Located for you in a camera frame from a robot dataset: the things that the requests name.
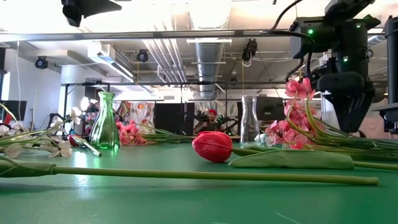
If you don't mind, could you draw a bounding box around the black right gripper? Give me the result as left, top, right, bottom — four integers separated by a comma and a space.
316, 58, 376, 133

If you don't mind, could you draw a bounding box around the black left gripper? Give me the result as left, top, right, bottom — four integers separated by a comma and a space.
61, 0, 123, 28

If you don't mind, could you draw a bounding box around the pink artificial flower spray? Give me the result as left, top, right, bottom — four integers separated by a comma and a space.
115, 119, 218, 146
264, 77, 398, 161

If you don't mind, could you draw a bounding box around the white artificial tulip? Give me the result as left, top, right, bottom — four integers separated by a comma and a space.
0, 155, 381, 187
254, 133, 270, 145

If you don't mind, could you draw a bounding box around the clear glass vase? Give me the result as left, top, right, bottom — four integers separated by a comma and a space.
239, 95, 261, 144

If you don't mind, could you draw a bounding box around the green glass vase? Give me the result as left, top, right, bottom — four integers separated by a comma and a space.
89, 91, 121, 151

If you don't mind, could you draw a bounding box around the pale pink cloth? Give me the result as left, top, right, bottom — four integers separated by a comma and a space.
357, 116, 392, 139

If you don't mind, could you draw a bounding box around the grey desk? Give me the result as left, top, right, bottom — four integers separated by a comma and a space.
371, 103, 398, 134

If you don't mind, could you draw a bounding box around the grey horizontal beam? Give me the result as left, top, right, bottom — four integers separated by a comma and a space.
0, 29, 295, 44

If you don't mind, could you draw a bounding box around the black ceiling spotlight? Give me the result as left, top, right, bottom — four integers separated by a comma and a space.
241, 39, 259, 63
136, 49, 149, 63
34, 56, 49, 70

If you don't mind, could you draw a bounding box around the black pole on desk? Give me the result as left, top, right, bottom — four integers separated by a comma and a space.
384, 15, 398, 105

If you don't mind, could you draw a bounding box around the black monitor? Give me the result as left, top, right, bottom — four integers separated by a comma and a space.
256, 96, 286, 121
0, 100, 28, 122

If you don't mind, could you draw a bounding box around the floral patterned cloth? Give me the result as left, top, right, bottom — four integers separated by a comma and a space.
115, 101, 155, 134

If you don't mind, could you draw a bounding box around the person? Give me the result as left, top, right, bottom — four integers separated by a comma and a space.
193, 108, 225, 136

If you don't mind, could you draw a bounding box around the silver ventilation duct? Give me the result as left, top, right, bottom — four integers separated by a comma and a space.
367, 34, 386, 48
194, 42, 225, 100

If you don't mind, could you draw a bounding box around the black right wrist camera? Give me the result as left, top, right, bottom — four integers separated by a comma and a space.
290, 17, 315, 60

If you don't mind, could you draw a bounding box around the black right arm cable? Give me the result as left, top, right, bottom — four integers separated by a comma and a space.
261, 0, 315, 83

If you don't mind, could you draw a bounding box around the black background rig frame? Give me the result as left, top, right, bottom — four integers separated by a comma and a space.
60, 81, 229, 138

